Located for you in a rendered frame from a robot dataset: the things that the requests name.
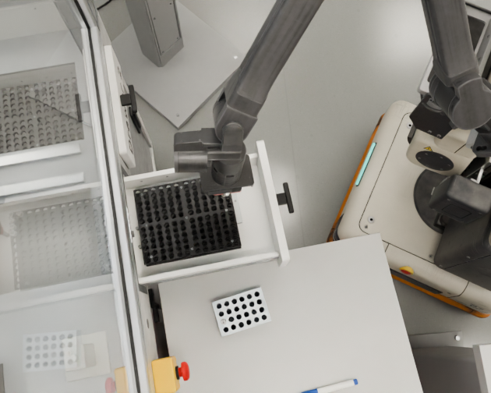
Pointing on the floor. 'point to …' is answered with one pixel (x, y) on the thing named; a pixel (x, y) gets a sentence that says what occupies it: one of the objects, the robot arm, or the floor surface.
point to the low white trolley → (296, 325)
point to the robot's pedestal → (459, 364)
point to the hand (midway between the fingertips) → (223, 188)
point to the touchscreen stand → (173, 58)
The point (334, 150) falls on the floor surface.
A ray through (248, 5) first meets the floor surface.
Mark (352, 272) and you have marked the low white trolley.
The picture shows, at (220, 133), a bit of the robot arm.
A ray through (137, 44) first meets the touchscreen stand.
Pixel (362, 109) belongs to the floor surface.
